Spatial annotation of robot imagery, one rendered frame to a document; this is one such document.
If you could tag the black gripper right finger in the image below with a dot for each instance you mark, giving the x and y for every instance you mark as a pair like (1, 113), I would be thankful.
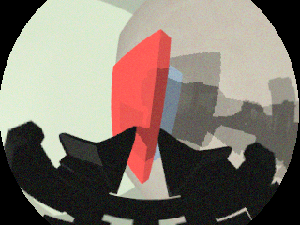
(180, 162)

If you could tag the red lid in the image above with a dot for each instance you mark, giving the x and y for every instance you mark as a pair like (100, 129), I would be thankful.
(138, 95)

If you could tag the light blue open box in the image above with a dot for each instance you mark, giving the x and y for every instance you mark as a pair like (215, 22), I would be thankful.
(173, 87)

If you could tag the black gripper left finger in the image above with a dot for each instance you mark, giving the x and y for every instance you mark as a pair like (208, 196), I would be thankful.
(110, 156)

